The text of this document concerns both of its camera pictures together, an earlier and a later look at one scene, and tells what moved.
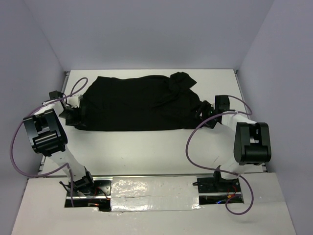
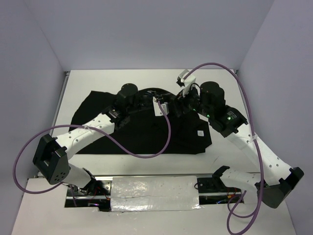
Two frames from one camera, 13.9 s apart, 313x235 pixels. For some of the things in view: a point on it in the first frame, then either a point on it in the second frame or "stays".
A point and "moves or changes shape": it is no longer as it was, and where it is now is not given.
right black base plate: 209,184 stays
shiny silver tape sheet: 154,193 stays
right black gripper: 206,106 to 178,100
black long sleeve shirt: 150,103 moves or changes shape
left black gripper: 77,120 to 151,94
